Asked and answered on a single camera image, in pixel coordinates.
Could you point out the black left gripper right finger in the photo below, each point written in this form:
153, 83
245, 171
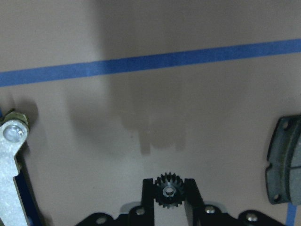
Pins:
197, 212

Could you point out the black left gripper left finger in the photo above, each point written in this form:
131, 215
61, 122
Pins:
143, 214

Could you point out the black bearing gear dark hub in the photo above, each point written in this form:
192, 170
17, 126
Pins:
169, 190

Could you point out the black brake pad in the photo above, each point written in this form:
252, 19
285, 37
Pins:
283, 175

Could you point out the green curved brake shoe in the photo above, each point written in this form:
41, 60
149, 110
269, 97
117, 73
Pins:
17, 205

